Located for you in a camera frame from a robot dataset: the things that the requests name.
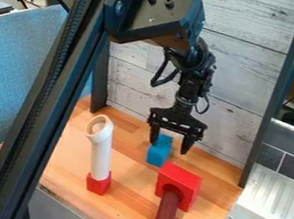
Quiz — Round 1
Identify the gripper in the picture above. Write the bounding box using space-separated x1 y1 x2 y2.
142 95 213 159

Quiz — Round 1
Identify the blue rectangular block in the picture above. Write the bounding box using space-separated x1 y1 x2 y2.
144 132 175 170

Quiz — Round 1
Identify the red arch block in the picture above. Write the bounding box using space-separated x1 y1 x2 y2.
151 159 207 215

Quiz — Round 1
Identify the white cylinder block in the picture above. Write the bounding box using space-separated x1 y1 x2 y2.
76 111 120 183

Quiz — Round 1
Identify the dark red cylinder block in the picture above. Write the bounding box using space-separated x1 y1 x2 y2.
154 183 187 219

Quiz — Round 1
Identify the red cube block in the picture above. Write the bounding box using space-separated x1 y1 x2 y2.
82 168 114 198

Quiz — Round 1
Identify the dark metal frame post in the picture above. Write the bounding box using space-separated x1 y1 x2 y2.
0 0 120 219
236 0 294 196
85 30 118 116

